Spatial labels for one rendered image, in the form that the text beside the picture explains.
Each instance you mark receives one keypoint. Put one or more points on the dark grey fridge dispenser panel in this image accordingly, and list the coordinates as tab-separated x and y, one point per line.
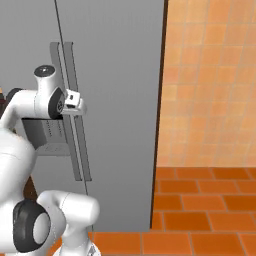
50	140

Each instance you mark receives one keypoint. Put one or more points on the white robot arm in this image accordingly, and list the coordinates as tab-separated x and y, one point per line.
20	173

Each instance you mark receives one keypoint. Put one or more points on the plain grey fridge door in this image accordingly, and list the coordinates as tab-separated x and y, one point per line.
116	100

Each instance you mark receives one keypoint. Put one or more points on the grey fridge door with dispenser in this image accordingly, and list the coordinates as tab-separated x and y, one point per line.
26	36

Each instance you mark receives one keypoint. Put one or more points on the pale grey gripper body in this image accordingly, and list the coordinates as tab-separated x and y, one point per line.
78	108

